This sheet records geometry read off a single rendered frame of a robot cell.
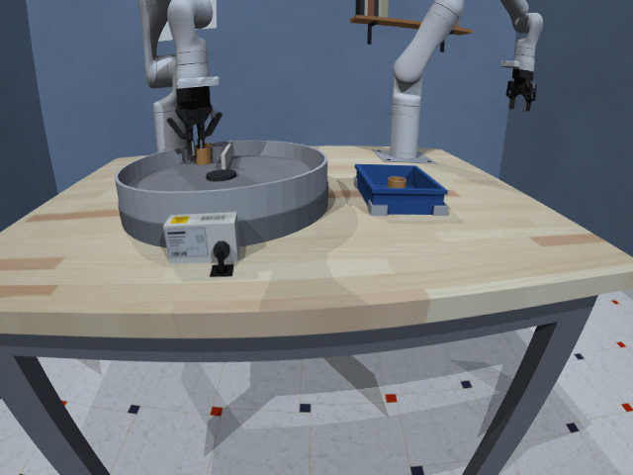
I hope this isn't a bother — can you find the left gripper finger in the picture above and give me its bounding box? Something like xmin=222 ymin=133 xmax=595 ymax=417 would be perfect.
xmin=518 ymin=83 xmax=537 ymax=113
xmin=506 ymin=81 xmax=519 ymax=109

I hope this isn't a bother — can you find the blue open-top crate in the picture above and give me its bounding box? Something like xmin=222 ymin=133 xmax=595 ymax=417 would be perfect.
xmin=355 ymin=164 xmax=448 ymax=215

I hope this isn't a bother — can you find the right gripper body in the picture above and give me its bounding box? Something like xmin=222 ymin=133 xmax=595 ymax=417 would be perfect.
xmin=175 ymin=86 xmax=213 ymax=126

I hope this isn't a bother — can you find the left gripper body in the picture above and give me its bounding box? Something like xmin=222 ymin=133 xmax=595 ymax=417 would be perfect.
xmin=512 ymin=69 xmax=534 ymax=95

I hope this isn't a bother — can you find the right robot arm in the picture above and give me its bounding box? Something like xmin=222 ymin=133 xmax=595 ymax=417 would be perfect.
xmin=137 ymin=0 xmax=221 ymax=152

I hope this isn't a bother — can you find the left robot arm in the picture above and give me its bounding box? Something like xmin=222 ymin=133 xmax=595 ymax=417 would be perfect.
xmin=390 ymin=0 xmax=543 ymax=159

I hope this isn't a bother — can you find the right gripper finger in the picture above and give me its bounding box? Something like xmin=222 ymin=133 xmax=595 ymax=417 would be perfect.
xmin=166 ymin=111 xmax=196 ymax=156
xmin=197 ymin=109 xmax=223 ymax=149

